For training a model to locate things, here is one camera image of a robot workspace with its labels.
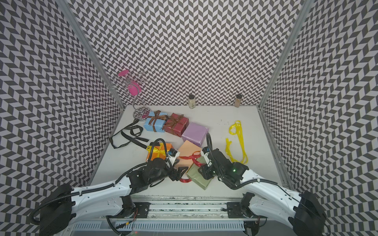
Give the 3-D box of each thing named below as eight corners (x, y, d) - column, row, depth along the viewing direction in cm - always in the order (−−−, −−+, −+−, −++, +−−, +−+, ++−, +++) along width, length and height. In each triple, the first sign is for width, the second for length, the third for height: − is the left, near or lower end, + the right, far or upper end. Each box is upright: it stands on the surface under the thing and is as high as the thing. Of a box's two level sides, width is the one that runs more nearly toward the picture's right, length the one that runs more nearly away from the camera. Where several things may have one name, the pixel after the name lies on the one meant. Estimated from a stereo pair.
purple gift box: (182, 141, 100) (181, 135, 95) (190, 127, 108) (190, 121, 102) (201, 148, 96) (201, 143, 91) (208, 134, 104) (209, 128, 98)
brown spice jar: (235, 107, 120) (237, 97, 112) (234, 103, 123) (236, 94, 115) (239, 107, 120) (242, 97, 112) (238, 103, 123) (241, 94, 115)
